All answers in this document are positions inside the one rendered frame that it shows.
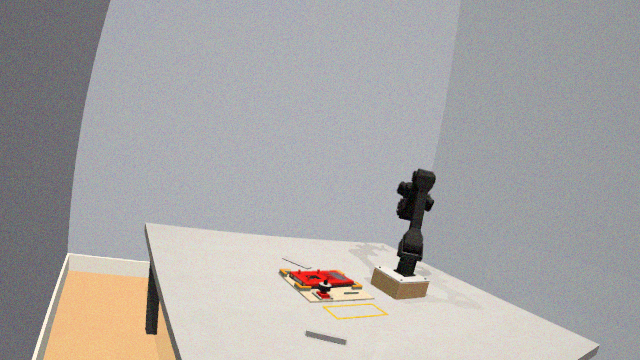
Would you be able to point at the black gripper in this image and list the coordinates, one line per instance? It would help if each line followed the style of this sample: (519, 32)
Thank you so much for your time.
(429, 200)

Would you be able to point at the black tyre with grey wheel rim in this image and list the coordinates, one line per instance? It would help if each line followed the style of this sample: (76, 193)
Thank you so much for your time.
(324, 288)

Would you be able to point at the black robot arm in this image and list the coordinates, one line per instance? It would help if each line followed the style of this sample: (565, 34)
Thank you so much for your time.
(411, 208)

